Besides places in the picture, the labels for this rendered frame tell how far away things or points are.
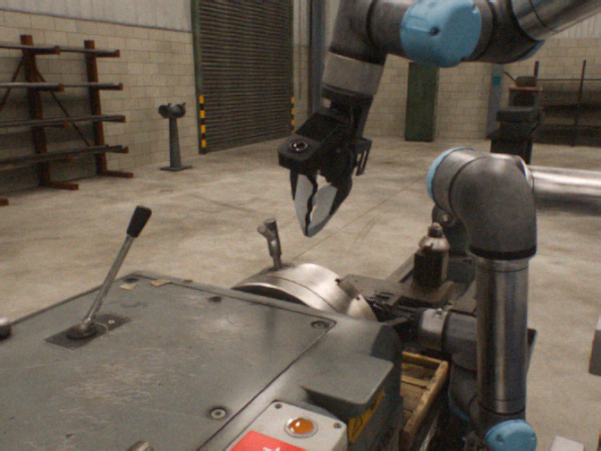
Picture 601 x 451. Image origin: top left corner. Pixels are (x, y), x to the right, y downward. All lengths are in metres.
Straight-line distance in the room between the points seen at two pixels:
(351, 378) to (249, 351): 0.12
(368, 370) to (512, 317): 0.36
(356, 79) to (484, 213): 0.28
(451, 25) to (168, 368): 0.46
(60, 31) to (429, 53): 8.75
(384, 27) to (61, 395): 0.51
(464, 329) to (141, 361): 0.63
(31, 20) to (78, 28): 0.81
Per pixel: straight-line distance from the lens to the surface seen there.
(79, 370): 0.62
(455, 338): 1.05
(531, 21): 0.70
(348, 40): 0.71
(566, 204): 1.03
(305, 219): 0.77
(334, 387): 0.55
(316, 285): 0.87
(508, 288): 0.87
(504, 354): 0.92
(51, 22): 9.16
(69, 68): 9.28
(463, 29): 0.63
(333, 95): 0.72
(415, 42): 0.62
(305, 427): 0.49
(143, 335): 0.68
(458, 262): 1.95
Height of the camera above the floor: 1.55
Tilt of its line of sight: 16 degrees down
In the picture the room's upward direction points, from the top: straight up
